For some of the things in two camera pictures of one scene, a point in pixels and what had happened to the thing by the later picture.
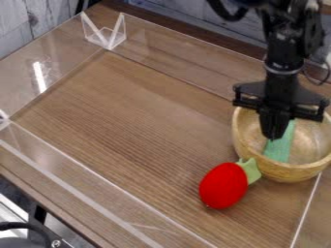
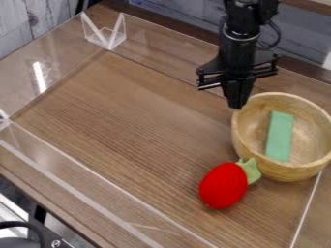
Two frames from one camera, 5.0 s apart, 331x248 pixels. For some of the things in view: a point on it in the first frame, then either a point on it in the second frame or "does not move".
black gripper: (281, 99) → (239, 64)
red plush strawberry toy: (225, 183) does not move
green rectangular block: (278, 147) does not move
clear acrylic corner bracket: (105, 37) does not move
